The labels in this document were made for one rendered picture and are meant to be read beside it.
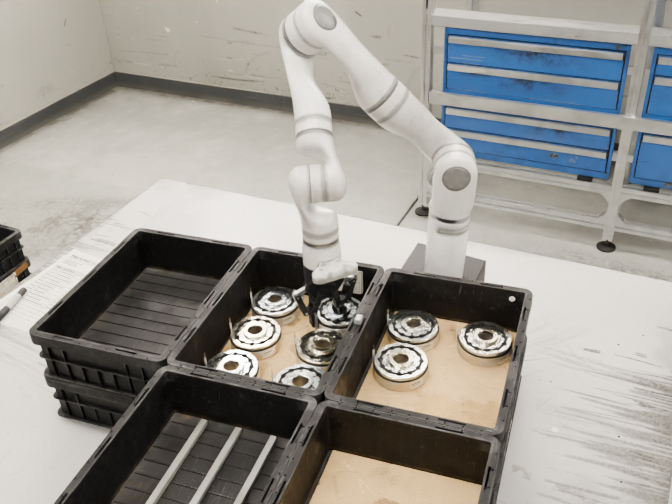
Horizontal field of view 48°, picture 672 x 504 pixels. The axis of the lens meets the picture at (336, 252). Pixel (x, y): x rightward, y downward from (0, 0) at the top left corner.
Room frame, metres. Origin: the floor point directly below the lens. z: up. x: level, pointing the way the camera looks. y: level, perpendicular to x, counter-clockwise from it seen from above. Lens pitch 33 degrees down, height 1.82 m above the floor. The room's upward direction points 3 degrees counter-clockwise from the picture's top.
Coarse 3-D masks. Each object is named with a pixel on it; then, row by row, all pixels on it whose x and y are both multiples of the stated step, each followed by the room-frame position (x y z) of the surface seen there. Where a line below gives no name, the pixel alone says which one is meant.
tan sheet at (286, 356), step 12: (300, 312) 1.27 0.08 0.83; (288, 324) 1.24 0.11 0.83; (300, 324) 1.23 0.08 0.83; (288, 336) 1.20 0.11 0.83; (300, 336) 1.19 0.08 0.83; (228, 348) 1.17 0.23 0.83; (288, 348) 1.16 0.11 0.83; (264, 360) 1.13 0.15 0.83; (276, 360) 1.12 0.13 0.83; (288, 360) 1.12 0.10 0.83; (264, 372) 1.09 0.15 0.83; (276, 372) 1.09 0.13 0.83
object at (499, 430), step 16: (384, 272) 1.26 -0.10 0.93; (400, 272) 1.26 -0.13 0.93; (416, 272) 1.26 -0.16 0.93; (384, 288) 1.22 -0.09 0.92; (496, 288) 1.19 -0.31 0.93; (512, 288) 1.19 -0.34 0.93; (368, 304) 1.16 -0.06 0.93; (528, 304) 1.13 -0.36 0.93; (368, 320) 1.11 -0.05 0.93; (528, 320) 1.12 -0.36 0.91; (352, 336) 1.07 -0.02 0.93; (352, 352) 1.02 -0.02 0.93; (512, 352) 1.00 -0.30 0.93; (336, 368) 0.98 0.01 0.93; (512, 368) 0.96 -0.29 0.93; (336, 384) 0.94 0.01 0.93; (512, 384) 0.92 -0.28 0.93; (336, 400) 0.90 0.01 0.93; (352, 400) 0.90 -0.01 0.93; (416, 416) 0.86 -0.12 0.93; (432, 416) 0.86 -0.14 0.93; (480, 432) 0.82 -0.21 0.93; (496, 432) 0.82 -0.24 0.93
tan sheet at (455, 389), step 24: (384, 336) 1.18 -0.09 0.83; (456, 336) 1.17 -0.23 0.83; (432, 360) 1.10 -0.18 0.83; (456, 360) 1.10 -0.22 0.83; (432, 384) 1.04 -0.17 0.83; (456, 384) 1.03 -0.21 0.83; (480, 384) 1.03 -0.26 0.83; (504, 384) 1.03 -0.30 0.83; (408, 408) 0.98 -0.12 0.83; (432, 408) 0.97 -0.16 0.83; (456, 408) 0.97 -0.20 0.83; (480, 408) 0.97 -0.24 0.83
